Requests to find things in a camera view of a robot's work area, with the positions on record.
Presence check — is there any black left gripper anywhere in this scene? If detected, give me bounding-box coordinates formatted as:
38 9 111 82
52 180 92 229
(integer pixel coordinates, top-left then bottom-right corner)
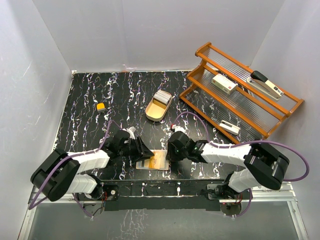
118 136 154 162

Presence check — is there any beige leather card holder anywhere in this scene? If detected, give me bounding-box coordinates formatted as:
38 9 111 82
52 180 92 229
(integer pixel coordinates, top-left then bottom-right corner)
135 149 170 171

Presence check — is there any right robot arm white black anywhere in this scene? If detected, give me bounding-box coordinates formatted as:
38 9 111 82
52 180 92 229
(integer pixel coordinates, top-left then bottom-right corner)
166 131 290 199

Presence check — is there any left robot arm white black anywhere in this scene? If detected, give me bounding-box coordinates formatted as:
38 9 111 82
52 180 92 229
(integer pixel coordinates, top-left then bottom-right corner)
30 127 155 202

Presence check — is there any beige oval card tray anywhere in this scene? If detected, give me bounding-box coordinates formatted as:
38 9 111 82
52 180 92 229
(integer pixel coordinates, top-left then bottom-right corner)
145 95 173 122

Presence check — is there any white card stack in tray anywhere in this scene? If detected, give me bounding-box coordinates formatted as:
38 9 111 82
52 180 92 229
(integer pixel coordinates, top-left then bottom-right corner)
153 89 172 105

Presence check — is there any orange yellow small block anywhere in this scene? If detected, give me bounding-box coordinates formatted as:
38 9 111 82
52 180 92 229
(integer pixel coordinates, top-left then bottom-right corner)
96 102 106 113

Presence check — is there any orange wooden shelf rack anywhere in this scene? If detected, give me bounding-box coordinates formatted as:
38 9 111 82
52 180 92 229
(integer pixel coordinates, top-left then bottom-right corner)
179 42 304 144

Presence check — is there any white staples box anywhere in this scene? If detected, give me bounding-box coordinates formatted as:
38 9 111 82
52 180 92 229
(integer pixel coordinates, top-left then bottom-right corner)
211 73 237 95

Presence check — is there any large black beige stapler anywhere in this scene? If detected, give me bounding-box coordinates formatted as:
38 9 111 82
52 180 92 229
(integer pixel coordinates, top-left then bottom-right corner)
246 70 284 101

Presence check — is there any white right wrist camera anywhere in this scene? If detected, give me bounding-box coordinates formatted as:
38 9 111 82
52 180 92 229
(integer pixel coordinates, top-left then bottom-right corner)
170 124 186 134

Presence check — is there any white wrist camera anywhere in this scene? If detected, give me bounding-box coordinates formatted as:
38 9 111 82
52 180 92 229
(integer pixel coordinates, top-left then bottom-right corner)
124 126 136 139
170 124 186 134

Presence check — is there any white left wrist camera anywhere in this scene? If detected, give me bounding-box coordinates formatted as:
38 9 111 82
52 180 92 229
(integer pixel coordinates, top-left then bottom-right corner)
124 126 136 139

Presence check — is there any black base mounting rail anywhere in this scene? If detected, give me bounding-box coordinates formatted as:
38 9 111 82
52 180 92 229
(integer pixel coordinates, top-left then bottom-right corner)
74 178 253 212

